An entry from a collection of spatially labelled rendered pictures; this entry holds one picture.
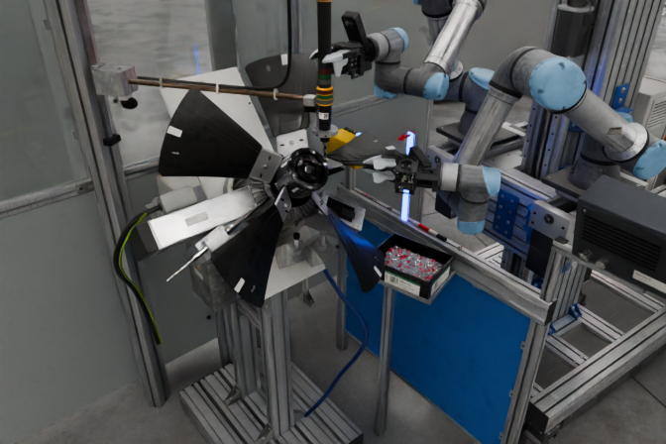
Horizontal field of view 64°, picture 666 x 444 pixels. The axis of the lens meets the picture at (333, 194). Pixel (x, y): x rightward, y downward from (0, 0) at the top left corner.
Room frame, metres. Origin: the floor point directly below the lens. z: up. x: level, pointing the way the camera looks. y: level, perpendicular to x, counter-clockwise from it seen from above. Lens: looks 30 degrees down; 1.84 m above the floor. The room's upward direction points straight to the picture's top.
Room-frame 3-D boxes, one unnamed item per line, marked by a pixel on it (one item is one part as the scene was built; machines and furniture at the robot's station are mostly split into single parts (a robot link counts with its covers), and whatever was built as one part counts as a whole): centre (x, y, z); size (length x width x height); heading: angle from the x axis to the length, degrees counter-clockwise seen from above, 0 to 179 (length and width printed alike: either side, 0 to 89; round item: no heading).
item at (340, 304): (1.81, -0.04, 0.39); 0.04 x 0.04 x 0.78; 40
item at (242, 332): (1.49, 0.34, 0.58); 0.09 x 0.05 x 1.15; 130
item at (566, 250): (1.07, -0.66, 1.04); 0.24 x 0.03 x 0.03; 40
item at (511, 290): (1.48, -0.32, 0.82); 0.90 x 0.04 x 0.08; 40
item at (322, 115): (1.32, 0.02, 1.49); 0.04 x 0.04 x 0.46
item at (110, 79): (1.49, 0.63, 1.37); 0.10 x 0.07 x 0.09; 75
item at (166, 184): (1.65, 0.54, 0.92); 0.17 x 0.16 x 0.11; 40
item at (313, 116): (1.33, 0.03, 1.33); 0.09 x 0.07 x 0.10; 75
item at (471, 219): (1.27, -0.38, 1.08); 0.11 x 0.08 x 0.11; 15
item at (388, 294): (1.35, -0.19, 0.40); 0.03 x 0.03 x 0.80; 55
